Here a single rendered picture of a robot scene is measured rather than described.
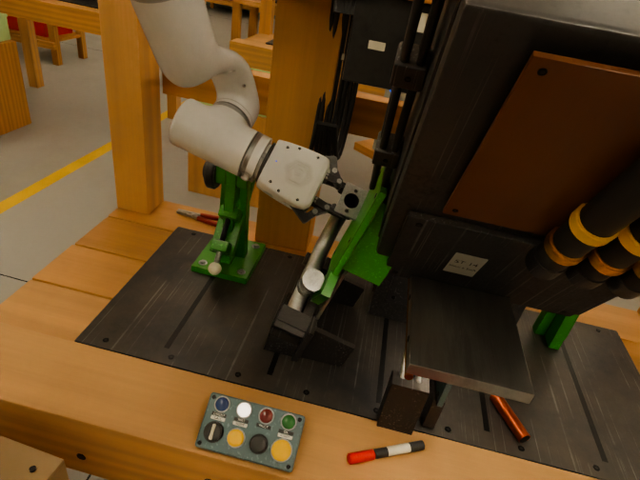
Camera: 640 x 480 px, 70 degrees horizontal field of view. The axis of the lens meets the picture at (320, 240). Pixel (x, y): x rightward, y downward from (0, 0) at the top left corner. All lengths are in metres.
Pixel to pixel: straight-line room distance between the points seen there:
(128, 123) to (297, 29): 0.47
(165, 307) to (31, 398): 0.27
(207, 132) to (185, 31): 0.18
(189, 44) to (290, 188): 0.26
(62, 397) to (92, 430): 0.08
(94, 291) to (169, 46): 0.58
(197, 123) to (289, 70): 0.31
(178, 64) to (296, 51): 0.39
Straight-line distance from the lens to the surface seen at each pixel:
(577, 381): 1.10
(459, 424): 0.90
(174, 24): 0.66
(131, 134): 1.23
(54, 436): 0.90
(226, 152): 0.78
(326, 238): 0.89
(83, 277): 1.12
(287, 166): 0.78
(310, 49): 1.02
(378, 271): 0.76
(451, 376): 0.63
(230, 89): 0.84
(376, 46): 0.89
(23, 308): 1.07
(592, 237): 0.52
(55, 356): 0.93
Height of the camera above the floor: 1.56
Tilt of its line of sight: 33 degrees down
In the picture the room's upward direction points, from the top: 10 degrees clockwise
